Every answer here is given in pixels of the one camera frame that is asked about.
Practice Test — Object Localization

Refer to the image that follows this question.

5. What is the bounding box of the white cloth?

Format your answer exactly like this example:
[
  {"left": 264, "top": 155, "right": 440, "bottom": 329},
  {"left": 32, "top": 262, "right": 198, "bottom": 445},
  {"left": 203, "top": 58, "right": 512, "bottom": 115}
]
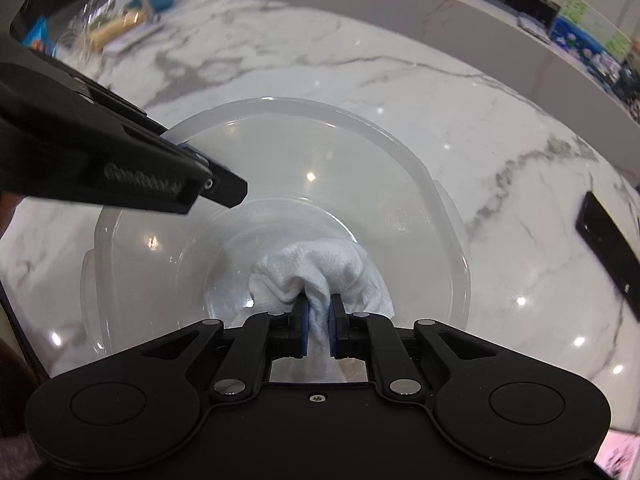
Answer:
[{"left": 248, "top": 240, "right": 395, "bottom": 382}]

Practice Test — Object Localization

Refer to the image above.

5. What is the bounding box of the clear plastic bowl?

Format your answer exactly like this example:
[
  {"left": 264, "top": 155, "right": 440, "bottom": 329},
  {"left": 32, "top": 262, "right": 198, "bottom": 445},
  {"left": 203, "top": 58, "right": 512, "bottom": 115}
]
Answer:
[{"left": 80, "top": 98, "right": 471, "bottom": 356}]

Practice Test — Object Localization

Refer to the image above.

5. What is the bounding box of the black smartphone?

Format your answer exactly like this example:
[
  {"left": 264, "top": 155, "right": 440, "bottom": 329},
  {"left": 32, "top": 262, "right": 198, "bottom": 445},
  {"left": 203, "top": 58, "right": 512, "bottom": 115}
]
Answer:
[{"left": 575, "top": 191, "right": 640, "bottom": 320}]

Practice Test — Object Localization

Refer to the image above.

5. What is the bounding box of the colourful box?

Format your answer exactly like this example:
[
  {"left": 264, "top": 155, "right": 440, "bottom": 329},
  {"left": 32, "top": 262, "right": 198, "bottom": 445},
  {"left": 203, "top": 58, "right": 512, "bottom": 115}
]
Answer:
[{"left": 548, "top": 0, "right": 632, "bottom": 84}]

